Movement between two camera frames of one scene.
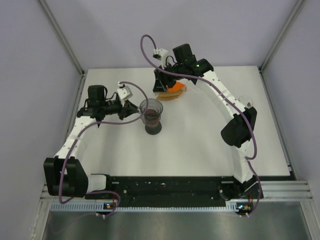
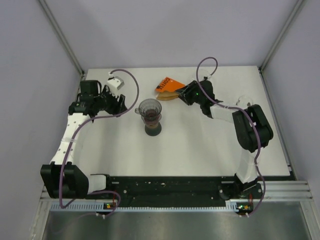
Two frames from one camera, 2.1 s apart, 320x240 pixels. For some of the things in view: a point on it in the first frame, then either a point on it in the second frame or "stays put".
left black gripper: x=128 y=109 → x=115 y=109
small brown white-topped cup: x=246 y=100 stays put
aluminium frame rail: x=299 y=190 stays put
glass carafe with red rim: x=152 y=117 stays put
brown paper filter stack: x=168 y=95 stays put
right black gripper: x=161 y=81 → x=185 y=93
